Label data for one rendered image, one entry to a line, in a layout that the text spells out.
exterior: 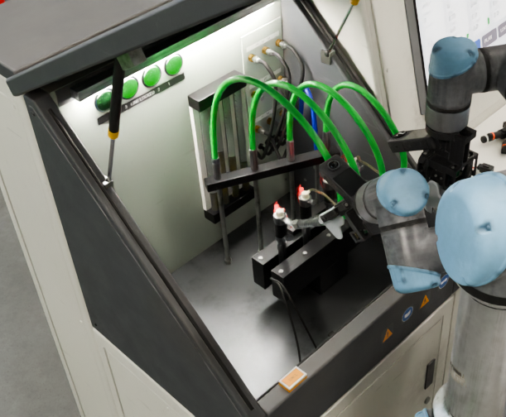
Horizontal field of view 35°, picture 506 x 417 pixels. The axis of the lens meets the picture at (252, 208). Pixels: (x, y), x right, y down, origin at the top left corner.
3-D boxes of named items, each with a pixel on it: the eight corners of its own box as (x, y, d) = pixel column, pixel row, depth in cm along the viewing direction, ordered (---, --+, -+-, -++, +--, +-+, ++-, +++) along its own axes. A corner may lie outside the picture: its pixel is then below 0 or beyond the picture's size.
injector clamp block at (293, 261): (286, 323, 183) (282, 277, 174) (255, 302, 189) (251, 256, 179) (379, 248, 200) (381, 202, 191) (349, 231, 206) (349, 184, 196)
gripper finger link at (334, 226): (324, 248, 154) (349, 236, 147) (306, 222, 154) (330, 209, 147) (334, 240, 156) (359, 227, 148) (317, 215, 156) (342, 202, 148)
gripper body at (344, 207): (353, 244, 147) (374, 238, 135) (327, 205, 147) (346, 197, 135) (385, 221, 149) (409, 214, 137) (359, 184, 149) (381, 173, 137)
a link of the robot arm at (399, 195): (391, 223, 120) (378, 169, 121) (368, 230, 131) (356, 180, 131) (439, 213, 122) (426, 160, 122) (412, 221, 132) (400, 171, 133)
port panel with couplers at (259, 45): (259, 153, 198) (250, 41, 178) (249, 148, 200) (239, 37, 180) (295, 130, 204) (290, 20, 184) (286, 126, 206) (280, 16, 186)
